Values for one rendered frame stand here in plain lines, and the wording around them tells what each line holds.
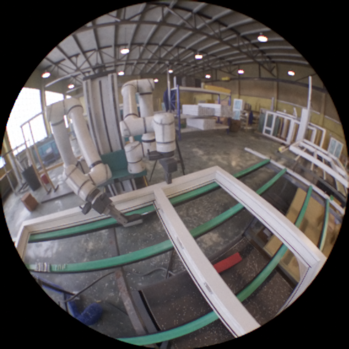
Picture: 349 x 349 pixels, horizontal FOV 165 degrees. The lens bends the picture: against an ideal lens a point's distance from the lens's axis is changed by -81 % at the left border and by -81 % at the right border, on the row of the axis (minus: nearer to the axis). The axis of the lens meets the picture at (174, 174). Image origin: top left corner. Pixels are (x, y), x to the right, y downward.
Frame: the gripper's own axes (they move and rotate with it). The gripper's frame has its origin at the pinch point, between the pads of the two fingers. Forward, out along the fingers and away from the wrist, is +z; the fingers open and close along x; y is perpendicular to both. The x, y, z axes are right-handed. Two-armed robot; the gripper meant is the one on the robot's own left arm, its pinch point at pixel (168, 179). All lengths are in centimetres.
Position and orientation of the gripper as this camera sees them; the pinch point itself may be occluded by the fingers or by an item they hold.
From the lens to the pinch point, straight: 64.7
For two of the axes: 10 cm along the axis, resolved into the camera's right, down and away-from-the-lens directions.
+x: -4.2, -4.8, 7.7
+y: 9.1, -2.6, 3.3
